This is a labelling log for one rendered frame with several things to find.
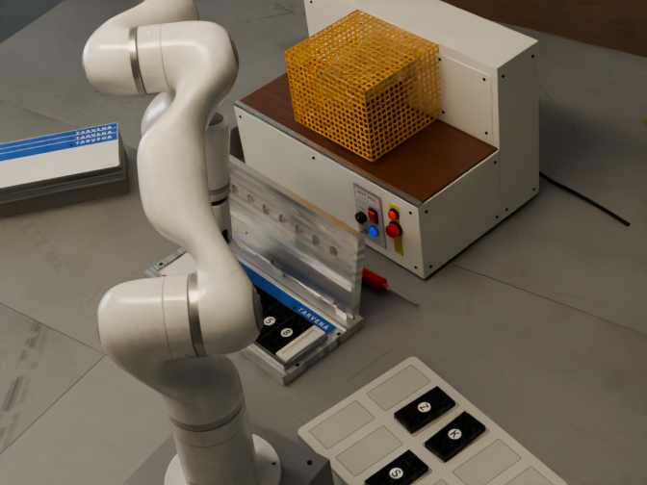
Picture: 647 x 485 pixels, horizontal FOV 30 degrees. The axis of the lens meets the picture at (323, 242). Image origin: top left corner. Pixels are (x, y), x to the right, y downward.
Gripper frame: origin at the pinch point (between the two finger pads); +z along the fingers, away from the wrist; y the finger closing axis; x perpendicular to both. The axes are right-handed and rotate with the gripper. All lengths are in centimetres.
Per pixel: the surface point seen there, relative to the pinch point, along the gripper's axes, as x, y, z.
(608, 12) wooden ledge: 130, -4, -18
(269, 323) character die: 0.7, 17.5, 5.5
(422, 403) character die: 6, 53, 5
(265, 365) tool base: -6.0, 24.3, 7.9
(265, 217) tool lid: 12.6, 2.0, -6.1
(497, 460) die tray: 6, 70, 7
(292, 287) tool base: 11.2, 12.1, 4.7
